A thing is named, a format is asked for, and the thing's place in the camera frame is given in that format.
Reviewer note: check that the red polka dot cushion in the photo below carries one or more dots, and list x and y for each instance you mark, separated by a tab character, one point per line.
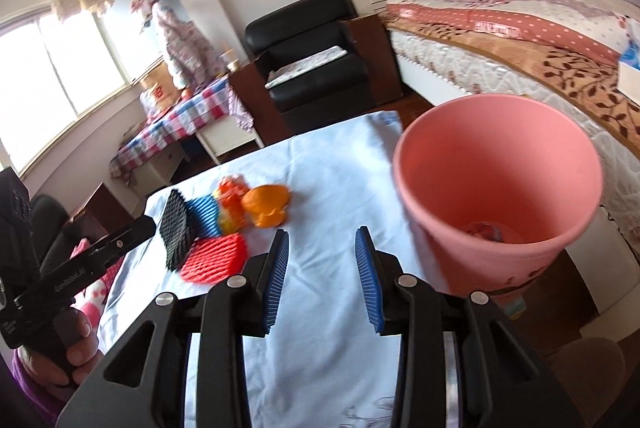
91	301

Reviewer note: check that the bed with patterned bedding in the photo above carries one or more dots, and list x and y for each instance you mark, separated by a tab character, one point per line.
561	52

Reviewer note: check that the white seat cushion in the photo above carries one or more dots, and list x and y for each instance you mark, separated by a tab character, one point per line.
303	66

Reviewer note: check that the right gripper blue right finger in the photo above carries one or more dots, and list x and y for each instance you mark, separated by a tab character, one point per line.
369	273

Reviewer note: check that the orange white wrapper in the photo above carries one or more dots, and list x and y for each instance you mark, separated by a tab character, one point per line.
229	194

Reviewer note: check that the blue white tissue pack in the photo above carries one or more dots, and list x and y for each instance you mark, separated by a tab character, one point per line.
629	73

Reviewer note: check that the dark wood side cabinet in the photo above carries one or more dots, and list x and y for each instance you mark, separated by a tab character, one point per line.
249	86

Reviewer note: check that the drink cup with straw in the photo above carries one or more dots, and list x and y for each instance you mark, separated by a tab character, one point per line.
231	60

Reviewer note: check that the purple sleeve forearm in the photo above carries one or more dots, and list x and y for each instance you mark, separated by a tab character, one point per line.
30	392

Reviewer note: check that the black foam net sleeve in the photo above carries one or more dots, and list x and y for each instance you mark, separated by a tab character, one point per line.
177	230

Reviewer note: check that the person's left hand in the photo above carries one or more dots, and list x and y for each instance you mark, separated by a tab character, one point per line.
82	356

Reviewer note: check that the black leather armchair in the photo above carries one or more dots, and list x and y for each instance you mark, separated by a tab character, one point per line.
301	29

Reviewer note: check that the pink floral hanging coat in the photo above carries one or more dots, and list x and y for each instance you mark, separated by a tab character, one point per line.
191	59

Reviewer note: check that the light blue floral tablecloth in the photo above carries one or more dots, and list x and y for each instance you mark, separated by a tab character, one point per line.
322	365

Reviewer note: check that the brown paper shopping bag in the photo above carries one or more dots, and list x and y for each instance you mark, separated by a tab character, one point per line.
158	89

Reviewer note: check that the pink plastic trash bin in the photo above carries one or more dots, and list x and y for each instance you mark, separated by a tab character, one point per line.
508	160

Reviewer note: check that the red foam net sleeve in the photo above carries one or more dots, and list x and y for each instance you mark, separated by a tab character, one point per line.
212	260

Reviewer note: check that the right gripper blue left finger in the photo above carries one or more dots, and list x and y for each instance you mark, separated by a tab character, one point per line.
274	275

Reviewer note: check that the plaid cloth covered desk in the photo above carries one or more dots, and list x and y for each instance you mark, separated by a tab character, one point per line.
214	102

